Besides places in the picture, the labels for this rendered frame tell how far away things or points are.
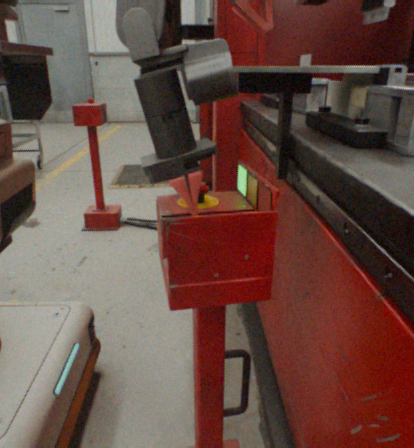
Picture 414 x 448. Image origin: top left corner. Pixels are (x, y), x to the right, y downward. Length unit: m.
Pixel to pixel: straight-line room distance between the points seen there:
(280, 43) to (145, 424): 1.46
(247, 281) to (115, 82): 7.60
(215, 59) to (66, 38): 7.79
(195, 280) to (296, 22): 1.32
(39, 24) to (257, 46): 6.99
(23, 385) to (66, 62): 7.49
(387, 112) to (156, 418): 1.05
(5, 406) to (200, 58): 0.87
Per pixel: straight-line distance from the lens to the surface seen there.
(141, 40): 0.50
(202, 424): 0.87
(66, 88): 8.29
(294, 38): 1.71
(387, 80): 0.77
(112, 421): 1.34
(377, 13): 0.88
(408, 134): 0.66
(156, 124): 0.51
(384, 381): 0.48
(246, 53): 1.68
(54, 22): 8.34
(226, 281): 0.58
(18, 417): 1.03
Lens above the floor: 1.00
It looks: 23 degrees down
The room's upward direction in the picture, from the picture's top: straight up
